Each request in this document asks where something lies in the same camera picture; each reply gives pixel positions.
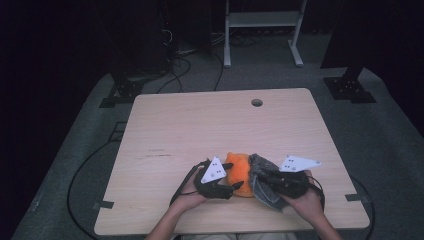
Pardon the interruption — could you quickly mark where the person's right hand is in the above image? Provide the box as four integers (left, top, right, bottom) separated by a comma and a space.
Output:
283, 170, 324, 224

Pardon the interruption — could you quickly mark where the white metal stand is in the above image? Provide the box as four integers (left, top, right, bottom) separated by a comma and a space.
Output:
223, 0, 308, 69

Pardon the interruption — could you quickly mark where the dark equipment cabinet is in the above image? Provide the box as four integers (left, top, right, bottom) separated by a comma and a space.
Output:
109, 0, 175, 78

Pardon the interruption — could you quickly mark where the grey fuzzy cloth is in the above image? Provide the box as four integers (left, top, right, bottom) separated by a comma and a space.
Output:
248, 153, 291, 212

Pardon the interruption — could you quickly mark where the person's left hand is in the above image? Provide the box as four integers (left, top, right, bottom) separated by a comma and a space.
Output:
171, 168, 208, 213

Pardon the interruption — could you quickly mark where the grey tape strip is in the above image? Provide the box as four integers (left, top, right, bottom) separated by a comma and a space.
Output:
92, 200, 115, 211
344, 193, 372, 203

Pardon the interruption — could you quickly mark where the thin black cable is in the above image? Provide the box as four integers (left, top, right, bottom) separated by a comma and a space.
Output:
213, 51, 225, 92

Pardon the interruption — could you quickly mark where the black floor cable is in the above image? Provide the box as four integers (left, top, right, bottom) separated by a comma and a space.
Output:
349, 174, 376, 240
67, 139, 116, 240

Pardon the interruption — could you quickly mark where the black stand base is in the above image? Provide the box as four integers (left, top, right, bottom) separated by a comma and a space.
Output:
98, 71, 145, 109
323, 64, 378, 104

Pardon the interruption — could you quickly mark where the orange plush toy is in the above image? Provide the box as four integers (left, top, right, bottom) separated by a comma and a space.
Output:
225, 152, 256, 198

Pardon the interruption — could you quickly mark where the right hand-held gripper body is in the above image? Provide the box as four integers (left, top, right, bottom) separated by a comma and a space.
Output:
274, 154, 322, 199

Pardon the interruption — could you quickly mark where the right hand-held gripper cable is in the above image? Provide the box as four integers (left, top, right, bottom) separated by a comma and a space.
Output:
306, 174, 326, 211

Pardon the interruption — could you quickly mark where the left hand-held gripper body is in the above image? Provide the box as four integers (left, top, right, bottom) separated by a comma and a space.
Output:
194, 156, 234, 200

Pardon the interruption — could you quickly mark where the tangle of black cables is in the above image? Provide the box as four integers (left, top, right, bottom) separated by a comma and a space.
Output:
156, 54, 193, 94

